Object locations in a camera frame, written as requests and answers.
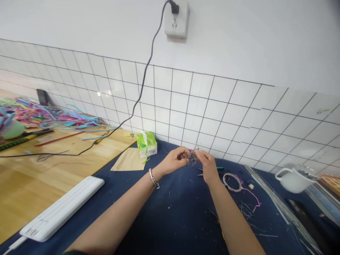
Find person's right hand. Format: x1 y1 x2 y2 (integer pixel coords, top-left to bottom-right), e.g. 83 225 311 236
193 149 221 186

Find person's left hand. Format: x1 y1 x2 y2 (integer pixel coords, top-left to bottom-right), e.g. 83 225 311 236
157 146 191 178

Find person's right fingers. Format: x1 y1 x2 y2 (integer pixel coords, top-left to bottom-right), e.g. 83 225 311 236
193 149 215 170

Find person's left fingers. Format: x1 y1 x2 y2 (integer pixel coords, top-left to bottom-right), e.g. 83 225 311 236
170 146 191 168

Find silver wire ornament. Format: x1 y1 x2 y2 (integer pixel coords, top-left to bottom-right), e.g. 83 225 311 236
185 143 204 168

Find green white tissue pack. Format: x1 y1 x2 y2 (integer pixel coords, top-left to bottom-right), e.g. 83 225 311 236
136 131 158 159

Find brown paper pouch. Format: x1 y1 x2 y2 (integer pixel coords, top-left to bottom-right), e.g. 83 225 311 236
110 147 146 171

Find navy blue cloth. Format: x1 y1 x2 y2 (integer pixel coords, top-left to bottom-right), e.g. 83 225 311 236
0 139 340 255

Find white mug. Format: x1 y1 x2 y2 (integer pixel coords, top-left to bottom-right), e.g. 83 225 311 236
274 164 322 194

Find red stick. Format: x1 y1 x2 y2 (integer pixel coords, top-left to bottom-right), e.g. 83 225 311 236
34 131 86 147

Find white power bank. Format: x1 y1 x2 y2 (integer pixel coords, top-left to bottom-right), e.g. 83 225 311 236
19 176 105 243

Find small scissors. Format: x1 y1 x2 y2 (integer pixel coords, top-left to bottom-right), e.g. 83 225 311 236
36 150 70 163

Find pile of colourful pipe cleaners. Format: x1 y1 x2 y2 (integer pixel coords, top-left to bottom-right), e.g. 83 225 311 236
0 97 119 141

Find black yellow pliers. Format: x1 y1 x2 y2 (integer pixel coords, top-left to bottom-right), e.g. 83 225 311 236
21 128 55 141

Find black remote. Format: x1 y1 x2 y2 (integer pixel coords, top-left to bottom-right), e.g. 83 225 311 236
36 89 50 106

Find coil of white wire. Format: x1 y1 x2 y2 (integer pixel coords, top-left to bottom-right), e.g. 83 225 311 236
222 173 244 192

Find pink wire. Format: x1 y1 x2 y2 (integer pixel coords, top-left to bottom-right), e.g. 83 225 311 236
241 180 261 213

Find black power cable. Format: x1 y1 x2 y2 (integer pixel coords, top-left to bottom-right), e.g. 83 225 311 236
0 0 172 158

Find bundle of clear wires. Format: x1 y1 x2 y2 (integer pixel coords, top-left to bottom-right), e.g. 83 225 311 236
243 164 319 255

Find white wall socket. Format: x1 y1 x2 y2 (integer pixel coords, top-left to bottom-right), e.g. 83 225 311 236
164 1 190 39

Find white charging cable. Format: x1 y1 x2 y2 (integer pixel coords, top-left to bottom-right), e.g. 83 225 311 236
0 236 28 255

